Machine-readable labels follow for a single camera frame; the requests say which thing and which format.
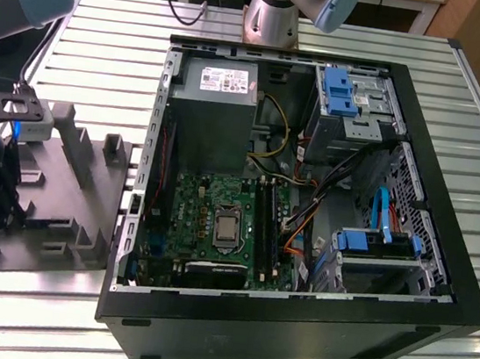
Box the blue SATA wire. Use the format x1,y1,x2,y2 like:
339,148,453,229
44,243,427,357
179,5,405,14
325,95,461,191
366,184,402,247

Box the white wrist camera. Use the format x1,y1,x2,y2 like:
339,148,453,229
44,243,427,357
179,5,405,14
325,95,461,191
17,107,57,146

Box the grey power supply unit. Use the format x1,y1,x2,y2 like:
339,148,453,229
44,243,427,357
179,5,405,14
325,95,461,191
160,54,265,177

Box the thin red wire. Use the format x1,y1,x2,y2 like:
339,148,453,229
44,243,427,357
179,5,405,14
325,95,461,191
150,126,173,212

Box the blue drive carrier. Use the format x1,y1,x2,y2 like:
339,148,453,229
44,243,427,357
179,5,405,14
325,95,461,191
319,66,365,119

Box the CPU socket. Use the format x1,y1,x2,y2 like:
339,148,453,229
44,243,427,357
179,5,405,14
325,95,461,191
207,202,249,259

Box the metal disk bay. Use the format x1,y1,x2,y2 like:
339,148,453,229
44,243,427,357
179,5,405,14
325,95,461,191
311,223,458,311

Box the black graphics card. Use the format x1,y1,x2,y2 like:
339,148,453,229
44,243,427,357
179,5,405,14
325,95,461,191
170,255,252,298

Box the black RAM slot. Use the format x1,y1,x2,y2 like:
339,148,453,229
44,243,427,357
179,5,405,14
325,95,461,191
244,176,277,282

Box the hard disk in blue carrier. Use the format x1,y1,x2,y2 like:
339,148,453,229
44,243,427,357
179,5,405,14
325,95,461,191
330,224,426,269

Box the metal drive cage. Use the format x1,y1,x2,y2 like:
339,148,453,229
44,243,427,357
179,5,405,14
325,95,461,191
302,63,413,175

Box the grey parts rack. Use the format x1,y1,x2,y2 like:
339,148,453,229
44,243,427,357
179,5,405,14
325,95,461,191
0,93,140,292

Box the green motherboard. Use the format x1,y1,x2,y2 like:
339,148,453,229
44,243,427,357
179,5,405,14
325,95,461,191
133,162,312,306

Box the black PC case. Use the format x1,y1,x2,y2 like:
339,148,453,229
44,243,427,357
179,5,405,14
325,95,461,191
89,26,480,359

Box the orange SATA wire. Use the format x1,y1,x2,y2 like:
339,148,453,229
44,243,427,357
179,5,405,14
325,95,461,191
282,194,323,260

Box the silver CPU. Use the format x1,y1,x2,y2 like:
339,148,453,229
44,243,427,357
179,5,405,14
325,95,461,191
215,217,240,243

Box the yellow and black wires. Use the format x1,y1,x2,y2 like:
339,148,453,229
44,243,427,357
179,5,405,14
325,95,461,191
245,91,296,173

